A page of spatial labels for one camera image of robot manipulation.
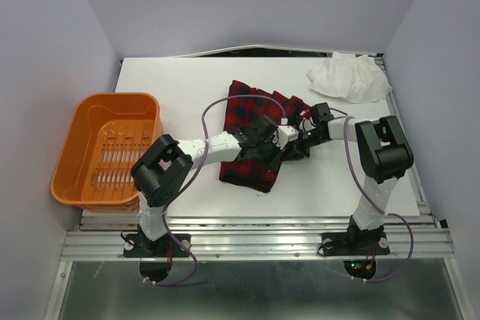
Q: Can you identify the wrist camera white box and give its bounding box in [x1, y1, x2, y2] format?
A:
[299, 118, 315, 132]
[275, 125, 299, 149]

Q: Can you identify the orange plastic basket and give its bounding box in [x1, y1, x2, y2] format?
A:
[50, 92, 163, 211]

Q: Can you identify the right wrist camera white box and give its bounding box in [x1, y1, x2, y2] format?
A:
[299, 118, 315, 132]

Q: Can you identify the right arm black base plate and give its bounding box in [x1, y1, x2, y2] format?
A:
[316, 232, 390, 258]

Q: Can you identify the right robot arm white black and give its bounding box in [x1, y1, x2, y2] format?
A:
[284, 103, 414, 256]

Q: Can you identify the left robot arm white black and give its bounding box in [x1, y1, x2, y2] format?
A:
[130, 115, 299, 256]

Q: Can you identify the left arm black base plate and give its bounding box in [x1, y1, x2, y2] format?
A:
[120, 233, 189, 259]

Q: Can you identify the white crumpled skirt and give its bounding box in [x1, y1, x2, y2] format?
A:
[306, 52, 392, 104]

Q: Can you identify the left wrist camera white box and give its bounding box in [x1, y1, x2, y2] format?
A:
[275, 125, 299, 149]

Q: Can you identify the red plaid skirt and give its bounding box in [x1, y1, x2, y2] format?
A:
[219, 80, 310, 193]

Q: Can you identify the aluminium right side rail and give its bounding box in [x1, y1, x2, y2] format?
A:
[373, 52, 439, 227]

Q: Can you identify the aluminium front rail frame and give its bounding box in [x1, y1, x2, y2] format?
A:
[61, 214, 455, 262]

